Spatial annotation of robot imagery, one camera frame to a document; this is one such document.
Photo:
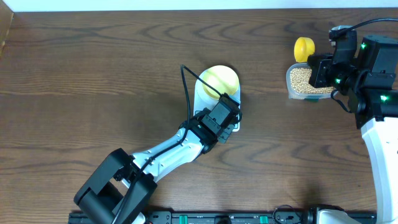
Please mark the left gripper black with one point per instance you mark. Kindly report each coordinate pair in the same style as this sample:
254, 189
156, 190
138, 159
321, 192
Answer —
224, 138

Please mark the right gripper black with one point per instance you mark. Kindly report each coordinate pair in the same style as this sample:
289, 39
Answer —
319, 69

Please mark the yellow measuring scoop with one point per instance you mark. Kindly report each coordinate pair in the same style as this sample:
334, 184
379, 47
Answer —
303, 48

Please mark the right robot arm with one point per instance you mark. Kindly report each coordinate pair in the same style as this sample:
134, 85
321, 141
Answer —
365, 74

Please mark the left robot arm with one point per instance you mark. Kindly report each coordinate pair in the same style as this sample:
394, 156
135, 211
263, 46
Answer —
121, 186

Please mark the white digital kitchen scale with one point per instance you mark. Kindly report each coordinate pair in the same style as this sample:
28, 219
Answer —
205, 97

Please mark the pale yellow bowl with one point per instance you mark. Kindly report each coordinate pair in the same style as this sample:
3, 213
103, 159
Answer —
222, 78

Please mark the soybeans in container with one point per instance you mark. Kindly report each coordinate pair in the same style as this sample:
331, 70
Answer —
299, 78

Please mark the clear plastic container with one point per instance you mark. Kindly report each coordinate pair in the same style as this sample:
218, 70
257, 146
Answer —
302, 96

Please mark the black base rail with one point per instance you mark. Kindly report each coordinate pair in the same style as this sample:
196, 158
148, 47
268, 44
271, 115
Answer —
281, 215

